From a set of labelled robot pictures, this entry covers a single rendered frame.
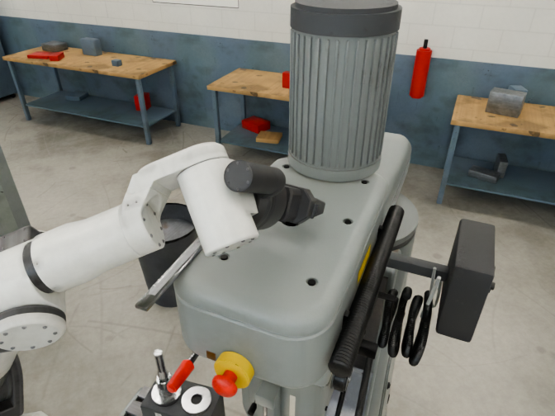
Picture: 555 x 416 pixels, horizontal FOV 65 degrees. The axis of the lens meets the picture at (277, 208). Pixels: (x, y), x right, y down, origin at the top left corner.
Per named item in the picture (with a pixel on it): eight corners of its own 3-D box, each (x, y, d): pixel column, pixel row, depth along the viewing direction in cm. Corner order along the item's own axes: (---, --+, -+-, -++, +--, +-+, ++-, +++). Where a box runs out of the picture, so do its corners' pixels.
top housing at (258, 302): (317, 407, 64) (323, 333, 55) (168, 350, 73) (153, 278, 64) (383, 233, 100) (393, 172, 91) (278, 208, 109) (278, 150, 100)
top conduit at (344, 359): (349, 381, 63) (351, 366, 61) (321, 372, 64) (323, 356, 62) (403, 219, 97) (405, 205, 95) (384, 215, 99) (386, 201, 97)
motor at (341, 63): (367, 191, 85) (391, 13, 67) (273, 172, 91) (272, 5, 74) (388, 149, 100) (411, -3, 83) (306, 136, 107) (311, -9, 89)
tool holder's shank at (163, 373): (156, 381, 128) (150, 356, 122) (159, 371, 131) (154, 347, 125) (167, 381, 128) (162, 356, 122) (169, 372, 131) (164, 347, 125)
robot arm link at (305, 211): (238, 219, 72) (197, 222, 61) (250, 163, 71) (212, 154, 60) (308, 241, 67) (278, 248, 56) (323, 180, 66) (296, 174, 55)
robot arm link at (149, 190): (253, 215, 53) (151, 257, 53) (227, 149, 55) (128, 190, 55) (245, 208, 47) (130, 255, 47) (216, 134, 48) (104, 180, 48)
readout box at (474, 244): (475, 346, 100) (501, 277, 88) (434, 333, 103) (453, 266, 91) (478, 290, 115) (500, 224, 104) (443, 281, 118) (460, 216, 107)
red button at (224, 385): (234, 404, 63) (232, 388, 61) (210, 394, 64) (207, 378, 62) (244, 386, 66) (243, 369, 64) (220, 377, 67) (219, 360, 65)
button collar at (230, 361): (249, 394, 66) (248, 369, 62) (215, 380, 68) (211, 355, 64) (255, 384, 67) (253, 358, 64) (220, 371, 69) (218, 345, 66)
